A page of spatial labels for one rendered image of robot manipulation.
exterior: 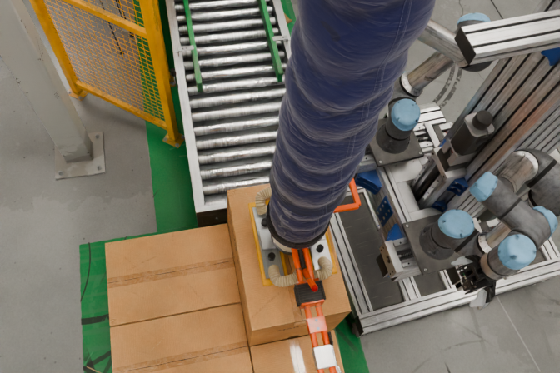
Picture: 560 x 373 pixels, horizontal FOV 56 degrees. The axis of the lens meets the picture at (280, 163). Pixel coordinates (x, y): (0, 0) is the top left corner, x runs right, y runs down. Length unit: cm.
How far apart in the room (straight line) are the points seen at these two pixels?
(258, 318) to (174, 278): 61
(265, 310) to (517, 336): 178
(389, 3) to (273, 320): 151
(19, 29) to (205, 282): 138
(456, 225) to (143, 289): 142
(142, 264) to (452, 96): 248
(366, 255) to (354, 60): 220
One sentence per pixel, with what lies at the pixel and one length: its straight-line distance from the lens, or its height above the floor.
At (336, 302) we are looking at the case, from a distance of 215.
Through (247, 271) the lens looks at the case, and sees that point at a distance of 215.
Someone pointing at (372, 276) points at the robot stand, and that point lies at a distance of 299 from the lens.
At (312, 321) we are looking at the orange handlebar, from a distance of 186.
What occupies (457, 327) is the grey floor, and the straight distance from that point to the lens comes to 331.
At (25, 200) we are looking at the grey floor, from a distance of 351.
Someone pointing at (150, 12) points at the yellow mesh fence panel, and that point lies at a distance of 252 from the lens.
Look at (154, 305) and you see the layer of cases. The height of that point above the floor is 54.
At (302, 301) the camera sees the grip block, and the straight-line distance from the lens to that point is 187.
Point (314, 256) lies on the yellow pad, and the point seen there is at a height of 108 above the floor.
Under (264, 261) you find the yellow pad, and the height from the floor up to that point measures 108.
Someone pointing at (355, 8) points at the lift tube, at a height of 242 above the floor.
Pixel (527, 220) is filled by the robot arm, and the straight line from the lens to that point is 143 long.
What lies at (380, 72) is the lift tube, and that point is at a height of 227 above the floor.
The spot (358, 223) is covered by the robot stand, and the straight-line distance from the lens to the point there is 308.
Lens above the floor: 301
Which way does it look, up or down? 62 degrees down
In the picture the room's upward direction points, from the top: 10 degrees clockwise
